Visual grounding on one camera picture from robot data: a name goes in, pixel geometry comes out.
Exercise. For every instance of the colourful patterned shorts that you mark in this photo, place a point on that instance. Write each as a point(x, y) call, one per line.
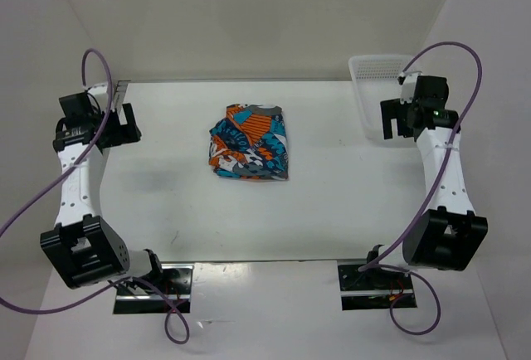
point(250, 143)

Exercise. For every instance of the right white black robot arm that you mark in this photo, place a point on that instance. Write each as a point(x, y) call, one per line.
point(446, 232)

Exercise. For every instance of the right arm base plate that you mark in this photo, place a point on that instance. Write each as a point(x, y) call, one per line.
point(374, 289)

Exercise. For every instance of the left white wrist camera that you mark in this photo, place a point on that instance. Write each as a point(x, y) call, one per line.
point(99, 93)

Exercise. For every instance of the white plastic mesh basket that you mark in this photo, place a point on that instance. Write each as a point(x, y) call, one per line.
point(374, 79)

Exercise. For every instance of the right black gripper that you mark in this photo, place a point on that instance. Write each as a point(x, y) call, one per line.
point(392, 109)

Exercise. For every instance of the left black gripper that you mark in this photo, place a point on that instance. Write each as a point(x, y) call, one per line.
point(124, 133)

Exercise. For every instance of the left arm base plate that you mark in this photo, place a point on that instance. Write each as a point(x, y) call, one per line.
point(176, 284)

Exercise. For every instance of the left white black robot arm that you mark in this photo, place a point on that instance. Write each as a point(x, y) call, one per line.
point(82, 247)

